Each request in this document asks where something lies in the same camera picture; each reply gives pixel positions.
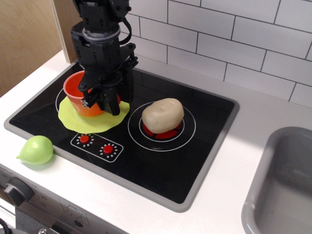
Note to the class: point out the green toy pear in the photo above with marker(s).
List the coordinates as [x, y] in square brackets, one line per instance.
[37, 150]

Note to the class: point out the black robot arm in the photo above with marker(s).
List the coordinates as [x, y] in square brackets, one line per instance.
[102, 14]

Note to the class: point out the lime green plastic plate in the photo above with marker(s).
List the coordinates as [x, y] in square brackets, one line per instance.
[72, 120]

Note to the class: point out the grey toy sink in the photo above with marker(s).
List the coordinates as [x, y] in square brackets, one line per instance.
[279, 200]

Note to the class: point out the grey oven knob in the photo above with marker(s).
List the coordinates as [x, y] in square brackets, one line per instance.
[18, 191]

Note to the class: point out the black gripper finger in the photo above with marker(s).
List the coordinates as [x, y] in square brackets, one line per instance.
[126, 86]
[108, 101]

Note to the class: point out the black toy stovetop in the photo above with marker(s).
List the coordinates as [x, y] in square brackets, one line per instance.
[167, 168]

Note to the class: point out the grey oven front panel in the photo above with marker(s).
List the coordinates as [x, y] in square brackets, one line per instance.
[54, 212]

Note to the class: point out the beige toy potato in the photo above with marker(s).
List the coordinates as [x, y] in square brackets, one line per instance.
[163, 115]

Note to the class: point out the wooden side panel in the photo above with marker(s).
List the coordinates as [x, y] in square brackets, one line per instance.
[31, 32]

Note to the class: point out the orange plastic cup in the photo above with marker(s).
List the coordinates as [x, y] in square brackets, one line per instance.
[75, 96]

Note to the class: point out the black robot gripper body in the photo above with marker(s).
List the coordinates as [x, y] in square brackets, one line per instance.
[103, 57]

